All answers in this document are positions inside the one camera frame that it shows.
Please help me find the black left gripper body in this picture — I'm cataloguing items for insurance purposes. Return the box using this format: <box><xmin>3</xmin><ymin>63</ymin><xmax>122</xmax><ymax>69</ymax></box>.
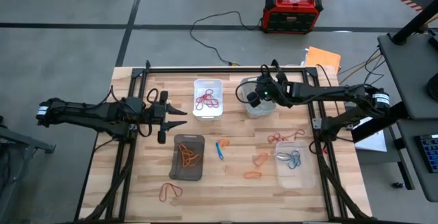
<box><xmin>143</xmin><ymin>90</ymin><xmax>170</xmax><ymax>145</ymax></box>

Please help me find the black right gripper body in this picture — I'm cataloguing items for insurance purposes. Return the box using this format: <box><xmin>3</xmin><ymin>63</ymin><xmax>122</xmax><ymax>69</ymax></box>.
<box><xmin>246</xmin><ymin>73</ymin><xmax>292</xmax><ymax>108</ymax></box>

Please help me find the red rubber band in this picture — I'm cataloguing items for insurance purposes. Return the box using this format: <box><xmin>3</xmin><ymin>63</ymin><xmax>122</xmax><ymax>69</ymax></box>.
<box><xmin>201</xmin><ymin>88</ymin><xmax>220</xmax><ymax>108</ymax></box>
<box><xmin>267</xmin><ymin>128</ymin><xmax>306</xmax><ymax>145</ymax></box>
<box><xmin>194</xmin><ymin>93</ymin><xmax>211</xmax><ymax>111</ymax></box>
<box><xmin>196</xmin><ymin>92</ymin><xmax>220</xmax><ymax>110</ymax></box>
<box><xmin>158</xmin><ymin>182</ymin><xmax>184</xmax><ymax>203</ymax></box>

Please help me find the frosted white plastic basket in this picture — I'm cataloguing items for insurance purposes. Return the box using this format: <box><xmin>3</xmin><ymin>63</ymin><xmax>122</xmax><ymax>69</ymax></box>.
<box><xmin>239</xmin><ymin>76</ymin><xmax>277</xmax><ymax>119</ymax></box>

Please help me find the smoky grey translucent basket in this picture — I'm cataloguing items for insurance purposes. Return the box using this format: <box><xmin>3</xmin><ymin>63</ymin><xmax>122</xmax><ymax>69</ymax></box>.
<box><xmin>168</xmin><ymin>134</ymin><xmax>206</xmax><ymax>182</ymax></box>

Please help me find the orange folder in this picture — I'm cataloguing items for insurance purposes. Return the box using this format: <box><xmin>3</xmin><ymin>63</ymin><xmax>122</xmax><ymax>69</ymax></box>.
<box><xmin>304</xmin><ymin>46</ymin><xmax>342</xmax><ymax>74</ymax></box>

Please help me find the clear plastic basket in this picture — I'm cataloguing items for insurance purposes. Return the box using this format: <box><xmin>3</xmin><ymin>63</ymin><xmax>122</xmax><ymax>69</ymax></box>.
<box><xmin>274</xmin><ymin>140</ymin><xmax>318</xmax><ymax>190</ymax></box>

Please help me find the red portable power station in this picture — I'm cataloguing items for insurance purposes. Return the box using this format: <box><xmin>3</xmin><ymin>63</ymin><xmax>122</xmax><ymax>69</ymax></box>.
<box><xmin>261</xmin><ymin>0</ymin><xmax>324</xmax><ymax>35</ymax></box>

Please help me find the white paper sheet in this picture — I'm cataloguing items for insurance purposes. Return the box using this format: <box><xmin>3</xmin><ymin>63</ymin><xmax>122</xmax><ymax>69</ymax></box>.
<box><xmin>354</xmin><ymin>114</ymin><xmax>388</xmax><ymax>153</ymax></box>

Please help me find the grey metal stand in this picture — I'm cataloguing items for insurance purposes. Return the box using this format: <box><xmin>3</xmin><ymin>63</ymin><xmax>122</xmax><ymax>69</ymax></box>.
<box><xmin>0</xmin><ymin>114</ymin><xmax>57</xmax><ymax>224</ymax></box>

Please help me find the grey side desk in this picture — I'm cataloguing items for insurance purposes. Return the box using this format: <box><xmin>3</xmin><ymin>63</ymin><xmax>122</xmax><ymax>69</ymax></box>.
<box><xmin>377</xmin><ymin>32</ymin><xmax>438</xmax><ymax>203</ymax></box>

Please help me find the black pole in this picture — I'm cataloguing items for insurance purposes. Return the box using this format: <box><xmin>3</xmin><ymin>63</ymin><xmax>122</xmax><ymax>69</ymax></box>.
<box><xmin>391</xmin><ymin>0</ymin><xmax>438</xmax><ymax>45</ymax></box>

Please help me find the black round device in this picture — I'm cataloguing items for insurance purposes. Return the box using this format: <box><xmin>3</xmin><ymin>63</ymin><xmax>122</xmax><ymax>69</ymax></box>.
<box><xmin>426</xmin><ymin>73</ymin><xmax>438</xmax><ymax>101</ymax></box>

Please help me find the black keyboard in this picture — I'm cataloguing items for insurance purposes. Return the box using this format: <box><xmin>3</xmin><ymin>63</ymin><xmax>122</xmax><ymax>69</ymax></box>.
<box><xmin>415</xmin><ymin>134</ymin><xmax>438</xmax><ymax>173</ymax></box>

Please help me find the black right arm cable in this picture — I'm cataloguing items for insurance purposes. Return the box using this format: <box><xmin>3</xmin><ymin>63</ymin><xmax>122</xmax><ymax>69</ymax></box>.
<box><xmin>235</xmin><ymin>64</ymin><xmax>274</xmax><ymax>105</ymax></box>

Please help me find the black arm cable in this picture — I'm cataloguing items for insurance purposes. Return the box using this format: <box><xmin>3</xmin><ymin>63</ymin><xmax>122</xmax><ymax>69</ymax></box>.
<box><xmin>235</xmin><ymin>64</ymin><xmax>274</xmax><ymax>105</ymax></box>
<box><xmin>146</xmin><ymin>87</ymin><xmax>160</xmax><ymax>105</ymax></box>

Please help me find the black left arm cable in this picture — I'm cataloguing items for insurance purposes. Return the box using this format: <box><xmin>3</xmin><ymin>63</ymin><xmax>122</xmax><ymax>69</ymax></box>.
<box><xmin>146</xmin><ymin>87</ymin><xmax>160</xmax><ymax>105</ymax></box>

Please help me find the black aluminium table frame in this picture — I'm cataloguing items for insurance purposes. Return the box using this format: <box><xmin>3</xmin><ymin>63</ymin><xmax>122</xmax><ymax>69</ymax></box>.
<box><xmin>73</xmin><ymin>59</ymin><xmax>376</xmax><ymax>224</ymax></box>

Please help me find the black floor cable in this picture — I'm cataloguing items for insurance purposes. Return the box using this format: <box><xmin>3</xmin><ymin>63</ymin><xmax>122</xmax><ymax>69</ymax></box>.
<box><xmin>190</xmin><ymin>10</ymin><xmax>264</xmax><ymax>66</ymax></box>

